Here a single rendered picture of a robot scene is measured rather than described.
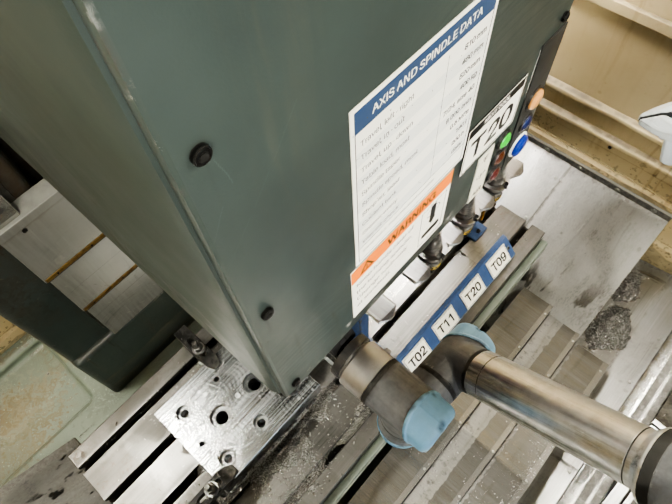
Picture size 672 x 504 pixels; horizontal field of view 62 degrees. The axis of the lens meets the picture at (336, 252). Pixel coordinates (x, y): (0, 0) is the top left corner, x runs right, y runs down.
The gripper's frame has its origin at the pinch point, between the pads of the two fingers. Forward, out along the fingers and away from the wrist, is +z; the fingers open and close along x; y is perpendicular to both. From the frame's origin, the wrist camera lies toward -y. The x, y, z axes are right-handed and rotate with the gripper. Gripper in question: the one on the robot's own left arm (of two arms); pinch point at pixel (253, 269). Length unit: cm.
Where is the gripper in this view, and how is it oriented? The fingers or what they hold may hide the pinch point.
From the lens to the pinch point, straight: 85.3
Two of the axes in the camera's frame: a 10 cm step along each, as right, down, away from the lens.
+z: -7.5, -5.8, 3.3
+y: 0.3, 4.6, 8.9
